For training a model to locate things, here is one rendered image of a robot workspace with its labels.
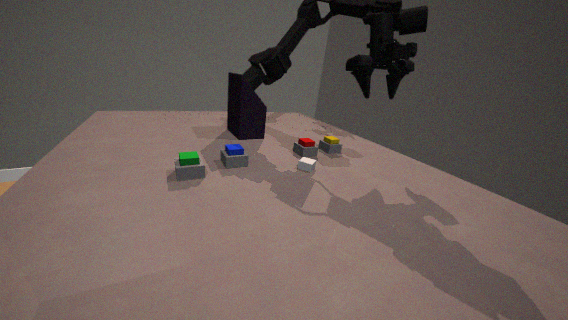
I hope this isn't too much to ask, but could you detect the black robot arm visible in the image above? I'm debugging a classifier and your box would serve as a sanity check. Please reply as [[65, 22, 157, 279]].
[[242, 0, 428, 91]]

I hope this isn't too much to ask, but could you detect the small white block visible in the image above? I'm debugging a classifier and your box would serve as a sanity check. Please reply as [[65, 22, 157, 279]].
[[298, 157, 316, 172]]

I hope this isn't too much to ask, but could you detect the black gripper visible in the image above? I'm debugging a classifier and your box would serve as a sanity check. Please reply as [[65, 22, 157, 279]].
[[346, 34, 414, 99]]

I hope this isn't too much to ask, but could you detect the blue button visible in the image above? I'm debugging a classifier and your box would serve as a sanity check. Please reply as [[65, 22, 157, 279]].
[[220, 144, 249, 169]]

